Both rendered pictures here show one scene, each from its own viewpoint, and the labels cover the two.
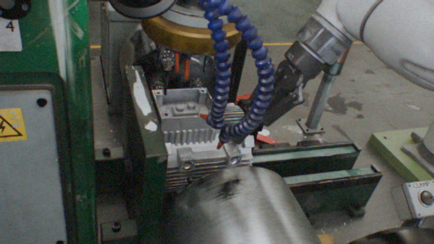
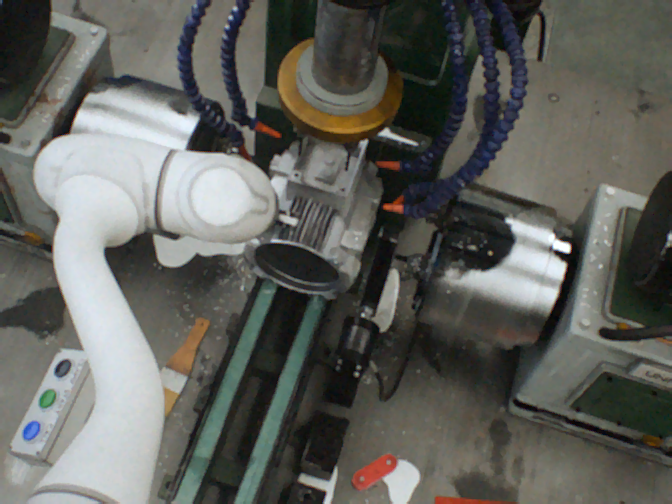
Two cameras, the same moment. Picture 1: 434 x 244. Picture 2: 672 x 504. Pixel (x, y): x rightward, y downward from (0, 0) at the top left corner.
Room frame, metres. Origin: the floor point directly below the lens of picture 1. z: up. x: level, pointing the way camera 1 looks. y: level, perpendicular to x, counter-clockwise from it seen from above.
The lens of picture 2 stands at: (1.13, -0.61, 2.31)
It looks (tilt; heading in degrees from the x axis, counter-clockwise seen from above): 61 degrees down; 122
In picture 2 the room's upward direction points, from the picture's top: 11 degrees clockwise
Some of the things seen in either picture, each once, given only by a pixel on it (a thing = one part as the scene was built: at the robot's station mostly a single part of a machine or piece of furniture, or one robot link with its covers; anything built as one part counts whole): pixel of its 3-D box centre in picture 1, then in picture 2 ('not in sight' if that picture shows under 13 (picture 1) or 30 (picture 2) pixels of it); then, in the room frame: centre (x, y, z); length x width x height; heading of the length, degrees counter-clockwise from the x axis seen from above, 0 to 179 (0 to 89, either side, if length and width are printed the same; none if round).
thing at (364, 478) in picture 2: (265, 141); (374, 472); (1.02, -0.17, 0.81); 0.09 x 0.03 x 0.02; 74
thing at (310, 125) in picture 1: (329, 76); not in sight; (1.17, -0.33, 1.01); 0.08 x 0.08 x 0.42; 24
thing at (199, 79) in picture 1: (165, 65); (504, 270); (0.98, 0.17, 1.04); 0.41 x 0.25 x 0.25; 24
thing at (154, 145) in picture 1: (123, 169); (340, 161); (0.61, 0.18, 0.97); 0.30 x 0.11 x 0.34; 24
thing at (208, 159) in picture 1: (196, 148); (314, 220); (0.68, 0.03, 1.02); 0.20 x 0.19 x 0.19; 114
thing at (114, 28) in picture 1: (148, 40); (642, 331); (1.22, 0.28, 0.99); 0.35 x 0.31 x 0.37; 24
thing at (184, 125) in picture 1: (183, 116); (326, 171); (0.66, 0.07, 1.11); 0.12 x 0.11 x 0.07; 114
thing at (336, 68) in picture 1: (333, 64); not in sight; (1.17, -0.33, 1.05); 0.06 x 0.06 x 0.04
